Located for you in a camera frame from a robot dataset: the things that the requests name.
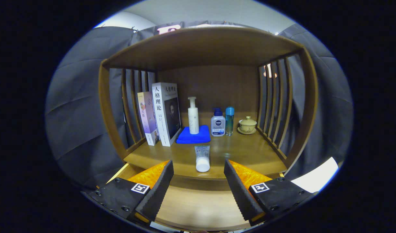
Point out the teal slim bottle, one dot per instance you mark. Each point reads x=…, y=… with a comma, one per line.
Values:
x=230, y=123

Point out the white cosmetic tube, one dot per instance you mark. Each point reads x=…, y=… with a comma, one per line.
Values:
x=202, y=158

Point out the brown wooden cabinet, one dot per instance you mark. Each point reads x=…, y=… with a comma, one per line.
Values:
x=201, y=45

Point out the beige saucer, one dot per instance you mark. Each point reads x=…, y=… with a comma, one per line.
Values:
x=244, y=132

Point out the white bottle blue cap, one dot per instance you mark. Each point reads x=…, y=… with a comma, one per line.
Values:
x=218, y=126

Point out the brown wooden drawer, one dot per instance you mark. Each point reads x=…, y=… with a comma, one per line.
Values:
x=194, y=204

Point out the beige lidded teacup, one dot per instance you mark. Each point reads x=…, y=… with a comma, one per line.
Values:
x=248, y=124

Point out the black backdrop cloth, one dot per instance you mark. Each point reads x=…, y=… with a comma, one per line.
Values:
x=78, y=97

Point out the blue folded cloth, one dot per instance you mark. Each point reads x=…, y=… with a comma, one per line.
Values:
x=193, y=138

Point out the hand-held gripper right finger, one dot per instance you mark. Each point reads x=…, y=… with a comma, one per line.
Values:
x=239, y=194

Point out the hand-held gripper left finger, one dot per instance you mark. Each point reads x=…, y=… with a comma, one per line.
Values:
x=156, y=194

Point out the wooden countertop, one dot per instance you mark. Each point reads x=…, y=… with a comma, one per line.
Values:
x=243, y=152

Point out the white pump bottle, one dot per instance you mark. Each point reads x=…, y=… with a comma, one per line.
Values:
x=193, y=119

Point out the purple book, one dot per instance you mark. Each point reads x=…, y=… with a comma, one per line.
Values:
x=147, y=119

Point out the white grey book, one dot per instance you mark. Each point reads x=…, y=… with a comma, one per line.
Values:
x=162, y=113

